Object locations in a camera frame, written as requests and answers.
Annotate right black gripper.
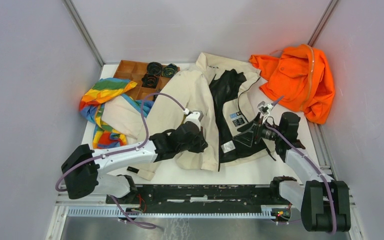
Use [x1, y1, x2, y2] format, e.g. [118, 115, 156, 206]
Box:
[232, 112, 283, 147]

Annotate beige zip jacket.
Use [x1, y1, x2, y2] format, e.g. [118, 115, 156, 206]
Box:
[102, 53, 275, 172]

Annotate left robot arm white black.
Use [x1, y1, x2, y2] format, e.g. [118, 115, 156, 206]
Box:
[61, 121, 209, 204]

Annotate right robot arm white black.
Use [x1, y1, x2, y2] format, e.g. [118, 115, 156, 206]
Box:
[233, 111, 352, 234]

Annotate orange jacket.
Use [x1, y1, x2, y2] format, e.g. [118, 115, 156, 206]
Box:
[249, 44, 336, 125]

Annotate black rolled sock near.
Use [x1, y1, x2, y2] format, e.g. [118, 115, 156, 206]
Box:
[152, 89, 161, 102]

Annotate black rolled sock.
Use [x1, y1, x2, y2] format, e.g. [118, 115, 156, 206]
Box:
[161, 63, 178, 79]
[141, 73, 160, 89]
[152, 89, 161, 102]
[146, 61, 163, 77]

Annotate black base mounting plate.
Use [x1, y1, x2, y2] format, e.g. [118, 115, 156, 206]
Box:
[117, 184, 292, 214]

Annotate black rolled sock far right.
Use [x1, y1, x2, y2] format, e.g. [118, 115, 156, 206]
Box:
[161, 63, 178, 79]

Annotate black rolled sock middle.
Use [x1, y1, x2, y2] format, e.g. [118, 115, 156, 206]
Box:
[141, 73, 160, 89]

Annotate black rolled sock far left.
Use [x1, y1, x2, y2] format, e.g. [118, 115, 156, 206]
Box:
[146, 61, 163, 77]

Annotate rainbow striped garment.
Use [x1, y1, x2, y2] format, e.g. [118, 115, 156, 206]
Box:
[79, 77, 154, 149]

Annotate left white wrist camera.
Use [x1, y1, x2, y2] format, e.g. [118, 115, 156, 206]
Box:
[182, 108, 204, 129]

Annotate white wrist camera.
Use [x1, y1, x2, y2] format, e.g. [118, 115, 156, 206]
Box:
[182, 108, 204, 129]
[257, 101, 274, 123]

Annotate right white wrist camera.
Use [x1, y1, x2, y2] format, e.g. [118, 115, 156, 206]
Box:
[257, 101, 274, 123]

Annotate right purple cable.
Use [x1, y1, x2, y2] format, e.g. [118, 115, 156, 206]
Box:
[264, 96, 338, 235]

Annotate purple cable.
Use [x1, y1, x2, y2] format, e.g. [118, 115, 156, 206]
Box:
[55, 92, 188, 230]
[264, 96, 338, 235]

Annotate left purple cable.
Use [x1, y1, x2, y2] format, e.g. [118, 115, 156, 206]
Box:
[55, 92, 188, 230]

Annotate aluminium frame rail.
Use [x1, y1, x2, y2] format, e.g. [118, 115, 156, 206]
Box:
[56, 183, 298, 219]

